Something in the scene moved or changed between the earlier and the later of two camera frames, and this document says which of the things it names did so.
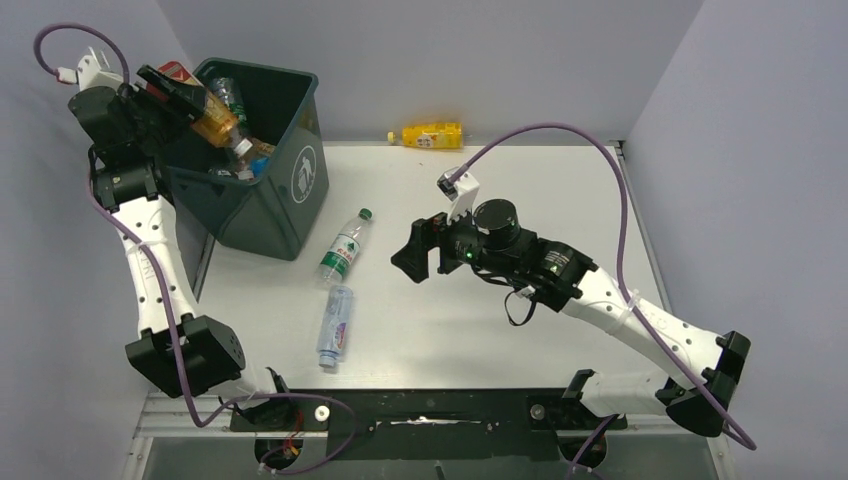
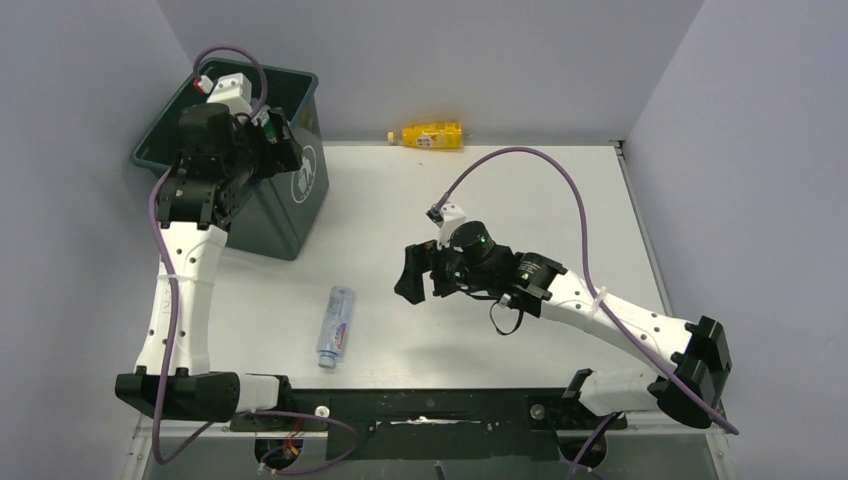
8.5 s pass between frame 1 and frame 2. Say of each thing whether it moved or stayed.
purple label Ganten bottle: stayed
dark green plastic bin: stayed
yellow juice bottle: stayed
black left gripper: moved
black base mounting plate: stayed
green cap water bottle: moved
